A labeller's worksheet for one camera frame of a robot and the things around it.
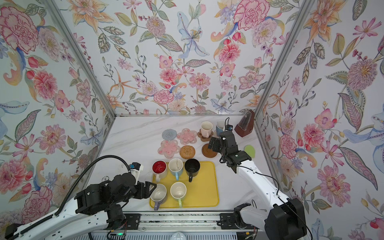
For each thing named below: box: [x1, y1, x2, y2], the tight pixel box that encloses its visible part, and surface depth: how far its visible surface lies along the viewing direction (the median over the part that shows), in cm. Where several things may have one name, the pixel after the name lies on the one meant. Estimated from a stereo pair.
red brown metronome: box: [234, 109, 255, 138], surface depth 103 cm
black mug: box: [184, 158, 201, 183], surface depth 86 cm
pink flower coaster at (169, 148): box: [157, 139, 181, 159], surface depth 103 cm
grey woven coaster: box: [162, 129, 177, 141], surface depth 112 cm
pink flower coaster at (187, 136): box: [177, 128, 198, 145], surface depth 110 cm
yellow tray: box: [152, 161, 220, 208], surface depth 86 cm
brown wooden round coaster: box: [201, 143, 218, 158], surface depth 102 cm
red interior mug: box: [151, 160, 168, 183], surface depth 88 cm
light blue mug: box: [168, 158, 184, 181], surface depth 86 cm
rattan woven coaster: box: [179, 145, 196, 159], surface depth 102 cm
